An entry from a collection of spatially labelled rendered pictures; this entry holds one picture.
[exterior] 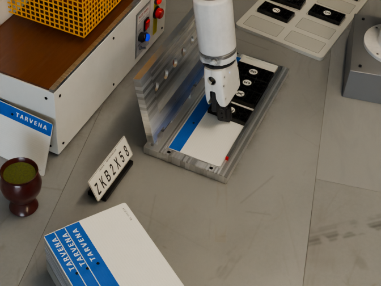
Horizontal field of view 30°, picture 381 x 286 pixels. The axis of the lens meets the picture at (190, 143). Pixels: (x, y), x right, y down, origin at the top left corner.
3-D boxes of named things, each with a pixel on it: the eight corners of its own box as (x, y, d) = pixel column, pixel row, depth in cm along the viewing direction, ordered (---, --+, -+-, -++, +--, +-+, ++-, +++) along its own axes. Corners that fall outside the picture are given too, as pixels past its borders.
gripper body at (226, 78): (225, 69, 154) (229, 110, 161) (242, 45, 160) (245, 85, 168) (193, 64, 156) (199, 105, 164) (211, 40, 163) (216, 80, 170)
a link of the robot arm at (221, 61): (227, 60, 152) (228, 72, 154) (241, 39, 158) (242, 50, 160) (191, 55, 156) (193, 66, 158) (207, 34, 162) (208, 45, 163)
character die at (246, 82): (261, 97, 178) (261, 94, 177) (225, 85, 180) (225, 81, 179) (267, 87, 181) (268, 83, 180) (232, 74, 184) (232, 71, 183)
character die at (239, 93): (254, 109, 175) (254, 105, 174) (217, 96, 177) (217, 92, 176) (261, 97, 178) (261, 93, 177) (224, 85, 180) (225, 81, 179)
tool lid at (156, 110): (140, 79, 150) (132, 78, 150) (155, 148, 161) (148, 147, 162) (219, -18, 179) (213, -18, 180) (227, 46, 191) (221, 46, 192)
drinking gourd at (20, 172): (20, 228, 146) (15, 193, 138) (-6, 206, 149) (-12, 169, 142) (53, 206, 151) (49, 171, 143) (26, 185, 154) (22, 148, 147)
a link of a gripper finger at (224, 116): (223, 106, 163) (225, 129, 167) (228, 98, 165) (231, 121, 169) (211, 104, 164) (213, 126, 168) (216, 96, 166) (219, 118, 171)
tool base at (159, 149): (225, 184, 159) (227, 172, 156) (143, 152, 164) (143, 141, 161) (288, 75, 189) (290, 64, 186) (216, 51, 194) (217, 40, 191)
